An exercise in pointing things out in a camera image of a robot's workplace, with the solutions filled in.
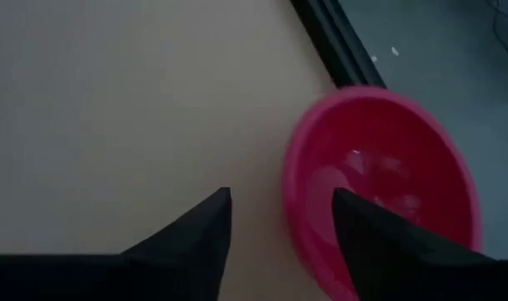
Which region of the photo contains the black metal table frame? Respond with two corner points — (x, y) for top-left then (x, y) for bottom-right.
(288, 0), (388, 91)

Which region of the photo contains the thin black equipment cable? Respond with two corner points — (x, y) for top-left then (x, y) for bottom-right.
(485, 0), (508, 68)

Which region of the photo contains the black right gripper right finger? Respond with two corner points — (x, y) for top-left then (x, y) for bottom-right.
(331, 187), (508, 301)

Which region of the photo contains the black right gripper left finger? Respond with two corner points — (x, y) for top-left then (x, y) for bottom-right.
(119, 186), (233, 301)

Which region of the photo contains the red bowl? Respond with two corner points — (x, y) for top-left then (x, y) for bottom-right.
(280, 84), (484, 301)

